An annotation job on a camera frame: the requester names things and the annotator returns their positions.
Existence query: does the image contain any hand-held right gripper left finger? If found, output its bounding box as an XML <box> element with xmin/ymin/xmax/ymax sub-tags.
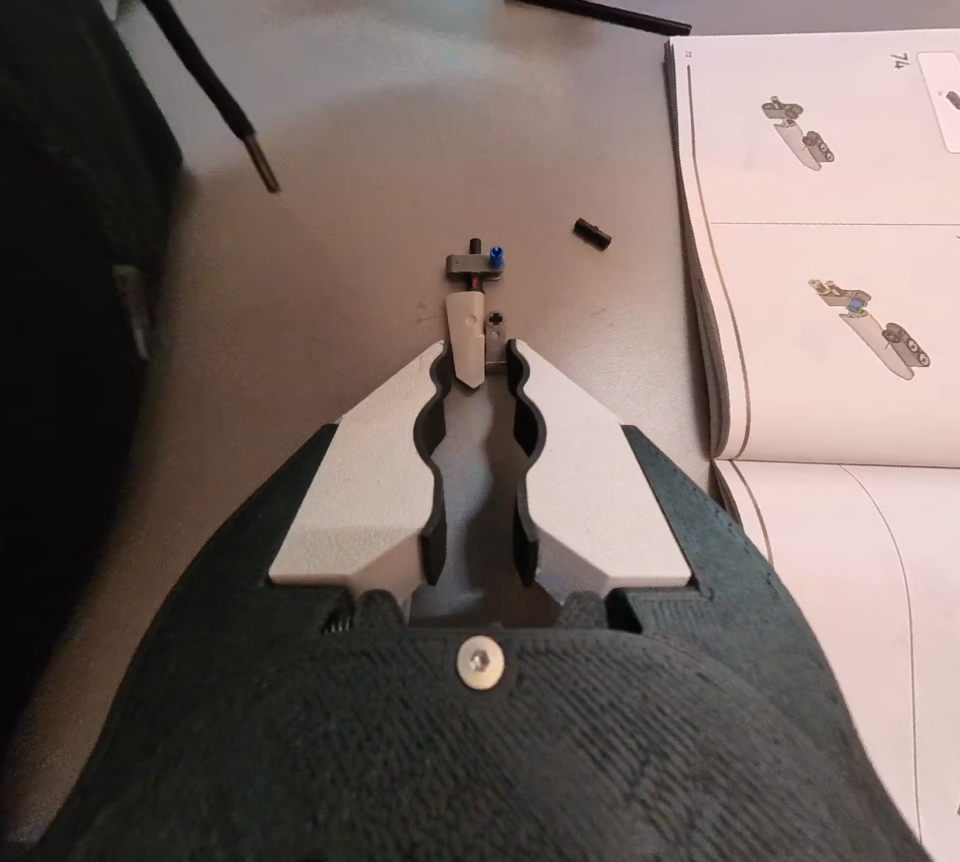
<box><xmin>267</xmin><ymin>341</ymin><xmax>453</xmax><ymax>588</ymax></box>

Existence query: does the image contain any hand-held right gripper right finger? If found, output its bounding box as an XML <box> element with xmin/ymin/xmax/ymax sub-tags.
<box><xmin>507</xmin><ymin>339</ymin><xmax>693</xmax><ymax>588</ymax></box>

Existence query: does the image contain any small white grey toy brick assembly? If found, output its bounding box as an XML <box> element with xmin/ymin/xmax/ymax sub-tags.
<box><xmin>444</xmin><ymin>237</ymin><xmax>513</xmax><ymax>390</ymax></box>

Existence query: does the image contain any open building instruction booklet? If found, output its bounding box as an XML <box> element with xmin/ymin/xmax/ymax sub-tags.
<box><xmin>663</xmin><ymin>29</ymin><xmax>960</xmax><ymax>862</ymax></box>

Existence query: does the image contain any person's dark clothing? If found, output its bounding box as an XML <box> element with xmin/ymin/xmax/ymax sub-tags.
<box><xmin>0</xmin><ymin>0</ymin><xmax>186</xmax><ymax>758</ymax></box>

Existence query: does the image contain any long black toy axle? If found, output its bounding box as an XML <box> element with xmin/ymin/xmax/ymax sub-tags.
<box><xmin>502</xmin><ymin>0</ymin><xmax>693</xmax><ymax>37</ymax></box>

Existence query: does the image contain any black drawstring with metal tip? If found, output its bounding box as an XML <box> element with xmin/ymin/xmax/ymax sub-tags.
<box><xmin>88</xmin><ymin>0</ymin><xmax>282</xmax><ymax>194</ymax></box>

